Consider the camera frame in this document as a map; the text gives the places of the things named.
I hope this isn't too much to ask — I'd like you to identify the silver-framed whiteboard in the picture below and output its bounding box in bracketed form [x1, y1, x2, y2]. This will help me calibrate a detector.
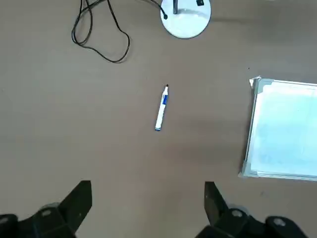
[237, 76, 317, 181]

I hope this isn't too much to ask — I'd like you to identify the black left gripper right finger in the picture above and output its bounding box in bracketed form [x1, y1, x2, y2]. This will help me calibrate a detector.
[195, 181, 309, 238]

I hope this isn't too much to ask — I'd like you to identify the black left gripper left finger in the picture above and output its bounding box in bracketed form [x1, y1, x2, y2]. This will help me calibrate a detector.
[0, 180, 93, 238]

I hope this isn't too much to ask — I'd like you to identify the white desk lamp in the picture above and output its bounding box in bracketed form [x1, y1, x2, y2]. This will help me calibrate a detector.
[160, 0, 212, 39]

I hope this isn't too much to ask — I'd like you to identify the white marker blue cap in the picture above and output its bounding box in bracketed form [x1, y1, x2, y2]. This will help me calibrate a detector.
[155, 84, 170, 132]

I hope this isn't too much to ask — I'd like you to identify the black lamp cable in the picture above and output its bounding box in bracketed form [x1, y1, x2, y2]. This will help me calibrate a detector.
[71, 0, 168, 63]

